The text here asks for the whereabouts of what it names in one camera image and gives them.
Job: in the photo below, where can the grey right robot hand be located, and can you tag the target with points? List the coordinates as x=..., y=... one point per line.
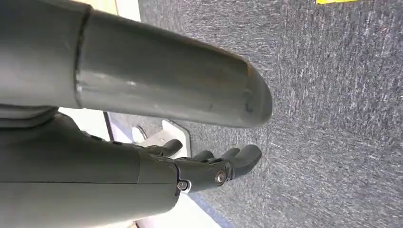
x=157, y=78

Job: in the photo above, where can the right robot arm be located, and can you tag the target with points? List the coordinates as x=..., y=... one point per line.
x=31, y=53

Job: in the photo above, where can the yellow floor tape strip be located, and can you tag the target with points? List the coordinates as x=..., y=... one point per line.
x=337, y=1

